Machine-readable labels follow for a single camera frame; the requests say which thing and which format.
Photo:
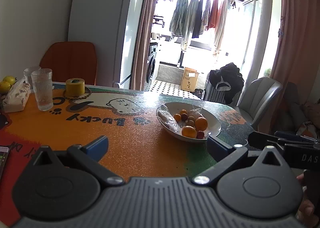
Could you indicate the colourful cartoon table mat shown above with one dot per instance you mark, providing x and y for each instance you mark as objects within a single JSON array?
[{"x": 138, "y": 144}]

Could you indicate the dark red plum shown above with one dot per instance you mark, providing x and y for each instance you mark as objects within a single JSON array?
[{"x": 184, "y": 117}]

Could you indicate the smartphone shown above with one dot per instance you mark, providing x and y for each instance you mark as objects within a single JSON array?
[{"x": 4, "y": 153}]

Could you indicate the large orange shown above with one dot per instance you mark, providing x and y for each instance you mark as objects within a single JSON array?
[{"x": 201, "y": 124}]

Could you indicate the left pink curtain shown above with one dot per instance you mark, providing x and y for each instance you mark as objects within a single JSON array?
[{"x": 142, "y": 45}]

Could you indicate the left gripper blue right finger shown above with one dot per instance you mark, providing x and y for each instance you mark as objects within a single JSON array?
[{"x": 227, "y": 158}]

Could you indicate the pink curtain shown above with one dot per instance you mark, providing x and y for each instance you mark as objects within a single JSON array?
[
  {"x": 297, "y": 57},
  {"x": 142, "y": 45}
]

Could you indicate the light red plum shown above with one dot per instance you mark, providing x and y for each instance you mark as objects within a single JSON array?
[{"x": 200, "y": 135}]

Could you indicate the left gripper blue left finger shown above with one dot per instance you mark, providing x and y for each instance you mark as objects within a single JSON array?
[{"x": 87, "y": 157}]

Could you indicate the yellow tape roll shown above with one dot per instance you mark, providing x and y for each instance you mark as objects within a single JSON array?
[{"x": 75, "y": 87}]

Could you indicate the hanging laundry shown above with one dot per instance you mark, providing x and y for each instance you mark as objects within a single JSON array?
[{"x": 191, "y": 18}]

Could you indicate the yellow lemons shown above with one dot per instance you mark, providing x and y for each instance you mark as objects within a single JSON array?
[{"x": 6, "y": 84}]

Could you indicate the grey chair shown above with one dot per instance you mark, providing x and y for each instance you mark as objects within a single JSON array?
[{"x": 257, "y": 99}]

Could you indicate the plastic peeled orange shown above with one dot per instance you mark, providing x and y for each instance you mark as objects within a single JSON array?
[{"x": 195, "y": 113}]

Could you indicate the clear textured glass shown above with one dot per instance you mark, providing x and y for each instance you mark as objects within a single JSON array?
[{"x": 43, "y": 88}]

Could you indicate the cardboard box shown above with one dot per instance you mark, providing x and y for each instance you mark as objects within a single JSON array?
[{"x": 189, "y": 79}]

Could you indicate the white refrigerator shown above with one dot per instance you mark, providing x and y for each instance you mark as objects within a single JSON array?
[{"x": 112, "y": 27}]

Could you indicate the right pink curtain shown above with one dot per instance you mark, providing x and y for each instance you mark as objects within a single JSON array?
[{"x": 297, "y": 57}]

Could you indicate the small kumquat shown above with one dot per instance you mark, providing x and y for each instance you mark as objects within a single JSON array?
[
  {"x": 183, "y": 112},
  {"x": 177, "y": 117}
]

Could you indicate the tissue pack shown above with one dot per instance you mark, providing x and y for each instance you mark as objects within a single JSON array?
[{"x": 17, "y": 97}]

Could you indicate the person's right hand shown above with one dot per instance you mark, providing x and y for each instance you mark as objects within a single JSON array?
[{"x": 308, "y": 212}]

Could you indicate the black clothes pile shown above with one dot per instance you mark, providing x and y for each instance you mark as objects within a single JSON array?
[{"x": 230, "y": 73}]

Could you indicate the striped suitcase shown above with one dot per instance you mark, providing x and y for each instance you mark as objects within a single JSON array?
[{"x": 219, "y": 92}]

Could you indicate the long plastic fruit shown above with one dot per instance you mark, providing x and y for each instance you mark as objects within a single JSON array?
[{"x": 168, "y": 120}]

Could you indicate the white ceramic plate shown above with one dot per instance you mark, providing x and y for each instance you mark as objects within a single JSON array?
[{"x": 214, "y": 126}]

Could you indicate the washing machine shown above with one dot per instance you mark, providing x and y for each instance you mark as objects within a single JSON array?
[{"x": 151, "y": 62}]

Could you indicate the orange chair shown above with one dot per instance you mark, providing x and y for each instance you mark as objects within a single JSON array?
[{"x": 71, "y": 59}]

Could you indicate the sofa with clutter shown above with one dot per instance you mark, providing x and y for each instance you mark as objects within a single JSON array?
[{"x": 296, "y": 118}]

